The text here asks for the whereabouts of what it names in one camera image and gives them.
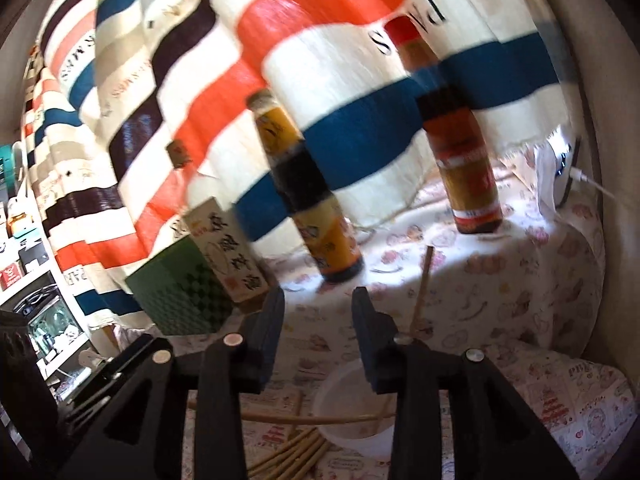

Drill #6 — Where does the print pattern tablecloth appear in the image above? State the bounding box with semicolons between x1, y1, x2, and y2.
179;339;639;480

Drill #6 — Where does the green checkered box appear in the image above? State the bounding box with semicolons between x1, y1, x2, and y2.
126;236;234;336

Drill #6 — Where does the bear print cloth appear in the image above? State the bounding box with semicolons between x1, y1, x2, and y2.
269;170;604;385

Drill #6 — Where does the translucent plastic cup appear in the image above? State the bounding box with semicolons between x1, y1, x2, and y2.
311;360;397;460

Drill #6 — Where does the clear cooking wine bottle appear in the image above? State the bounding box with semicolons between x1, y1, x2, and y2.
166;139;270;313

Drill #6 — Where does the dark oyster sauce bottle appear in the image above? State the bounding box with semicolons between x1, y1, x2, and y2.
246;89;363;284

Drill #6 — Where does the white power adapter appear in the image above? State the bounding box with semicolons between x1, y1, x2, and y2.
536;125;580;214

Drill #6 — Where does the red capped sauce bottle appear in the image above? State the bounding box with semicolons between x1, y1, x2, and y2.
384;15;502;234

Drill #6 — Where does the striped curtain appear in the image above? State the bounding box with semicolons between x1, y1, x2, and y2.
23;0;579;315

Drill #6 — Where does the white charger cable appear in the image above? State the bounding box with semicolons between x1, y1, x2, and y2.
566;167;618;201

